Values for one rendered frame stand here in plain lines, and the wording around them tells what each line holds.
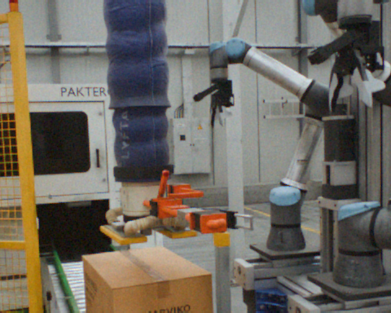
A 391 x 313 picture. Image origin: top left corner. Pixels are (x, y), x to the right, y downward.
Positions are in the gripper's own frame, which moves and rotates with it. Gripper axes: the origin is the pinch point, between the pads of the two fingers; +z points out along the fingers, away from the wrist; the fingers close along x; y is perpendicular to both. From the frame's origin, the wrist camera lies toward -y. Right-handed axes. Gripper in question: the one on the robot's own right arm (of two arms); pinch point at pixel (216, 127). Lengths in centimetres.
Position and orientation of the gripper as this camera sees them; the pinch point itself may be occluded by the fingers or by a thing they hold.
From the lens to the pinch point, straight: 210.6
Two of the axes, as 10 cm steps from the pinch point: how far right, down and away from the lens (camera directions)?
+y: 9.7, -0.6, 2.3
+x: -2.3, -0.9, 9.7
